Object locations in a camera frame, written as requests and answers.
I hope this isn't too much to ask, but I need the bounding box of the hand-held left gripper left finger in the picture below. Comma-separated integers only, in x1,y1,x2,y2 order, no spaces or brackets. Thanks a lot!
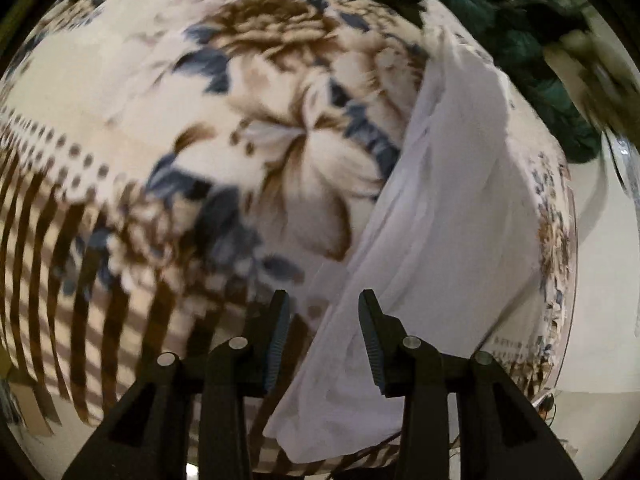
61,289,291,480

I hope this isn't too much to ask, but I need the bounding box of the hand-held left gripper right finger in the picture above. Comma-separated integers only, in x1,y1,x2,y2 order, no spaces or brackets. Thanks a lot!
358,289,585,480

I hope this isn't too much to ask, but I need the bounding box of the white cloth garment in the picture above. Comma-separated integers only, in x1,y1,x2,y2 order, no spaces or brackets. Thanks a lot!
263,26,543,464

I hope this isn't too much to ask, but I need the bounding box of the dark green cloth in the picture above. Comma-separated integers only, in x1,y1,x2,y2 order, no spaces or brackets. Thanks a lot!
427,0,603,165

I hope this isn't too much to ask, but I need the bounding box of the floral printed blanket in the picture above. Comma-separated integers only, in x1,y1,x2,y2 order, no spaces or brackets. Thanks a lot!
0,0,580,476

